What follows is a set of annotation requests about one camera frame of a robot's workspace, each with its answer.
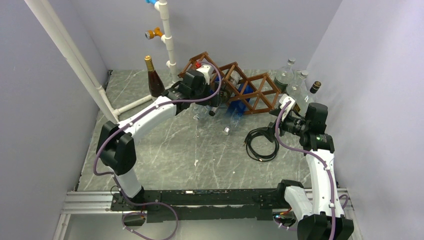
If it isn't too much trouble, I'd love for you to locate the blue labelled clear bottle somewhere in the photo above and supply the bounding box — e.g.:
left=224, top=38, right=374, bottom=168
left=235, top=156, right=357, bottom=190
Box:
left=192, top=80, right=211, bottom=121

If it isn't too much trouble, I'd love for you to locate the clear white labelled bottle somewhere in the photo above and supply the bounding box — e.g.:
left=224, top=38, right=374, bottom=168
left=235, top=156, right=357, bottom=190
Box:
left=285, top=70, right=309, bottom=107

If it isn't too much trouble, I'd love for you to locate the black labelled whisky bottle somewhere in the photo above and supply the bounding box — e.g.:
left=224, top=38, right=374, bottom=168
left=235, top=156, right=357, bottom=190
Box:
left=295, top=81, right=322, bottom=116

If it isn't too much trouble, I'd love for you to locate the round clear glass bottle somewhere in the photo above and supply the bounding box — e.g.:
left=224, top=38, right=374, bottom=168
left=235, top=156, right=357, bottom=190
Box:
left=273, top=57, right=296, bottom=94

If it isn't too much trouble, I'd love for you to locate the dark red wine bottle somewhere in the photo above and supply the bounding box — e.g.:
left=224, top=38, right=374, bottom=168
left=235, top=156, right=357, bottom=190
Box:
left=144, top=55, right=165, bottom=99

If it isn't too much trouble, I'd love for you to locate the green wine bottle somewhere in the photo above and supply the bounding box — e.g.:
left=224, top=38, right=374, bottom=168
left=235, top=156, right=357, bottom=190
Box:
left=208, top=70, right=241, bottom=117

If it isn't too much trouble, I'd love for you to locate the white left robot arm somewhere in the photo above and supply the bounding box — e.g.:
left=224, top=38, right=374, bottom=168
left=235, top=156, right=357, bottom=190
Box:
left=95, top=64, right=222, bottom=210

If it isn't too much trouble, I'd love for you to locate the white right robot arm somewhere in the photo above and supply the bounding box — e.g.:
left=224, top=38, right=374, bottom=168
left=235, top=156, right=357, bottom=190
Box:
left=272, top=100, right=355, bottom=240

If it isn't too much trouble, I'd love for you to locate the brown wooden wine rack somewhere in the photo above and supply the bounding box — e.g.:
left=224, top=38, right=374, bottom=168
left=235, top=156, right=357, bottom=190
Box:
left=177, top=51, right=282, bottom=116

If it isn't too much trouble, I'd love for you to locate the orange pipe fitting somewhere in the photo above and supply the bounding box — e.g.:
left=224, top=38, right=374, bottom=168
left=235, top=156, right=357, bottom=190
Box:
left=145, top=27, right=164, bottom=40

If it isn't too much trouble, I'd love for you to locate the blue pipe fitting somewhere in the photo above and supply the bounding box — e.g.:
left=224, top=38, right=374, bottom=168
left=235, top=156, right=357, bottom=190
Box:
left=145, top=0, right=158, bottom=5

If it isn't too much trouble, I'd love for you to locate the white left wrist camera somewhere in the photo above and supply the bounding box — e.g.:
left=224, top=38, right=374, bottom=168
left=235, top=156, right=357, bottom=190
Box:
left=196, top=62, right=215, bottom=85

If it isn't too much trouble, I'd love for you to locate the coiled black cable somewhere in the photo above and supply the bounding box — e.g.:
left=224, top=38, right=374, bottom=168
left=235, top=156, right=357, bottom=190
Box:
left=244, top=129, right=280, bottom=163

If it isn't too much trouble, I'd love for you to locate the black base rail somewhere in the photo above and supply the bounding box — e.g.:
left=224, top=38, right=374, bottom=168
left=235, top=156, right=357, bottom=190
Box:
left=110, top=187, right=290, bottom=223

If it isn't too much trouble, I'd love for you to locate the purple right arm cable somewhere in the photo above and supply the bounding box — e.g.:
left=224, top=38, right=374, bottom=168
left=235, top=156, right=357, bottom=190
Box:
left=273, top=100, right=350, bottom=240

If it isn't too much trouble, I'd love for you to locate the white pvc pipe frame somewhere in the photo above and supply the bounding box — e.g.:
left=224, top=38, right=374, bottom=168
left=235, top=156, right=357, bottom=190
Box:
left=24, top=0, right=180, bottom=125

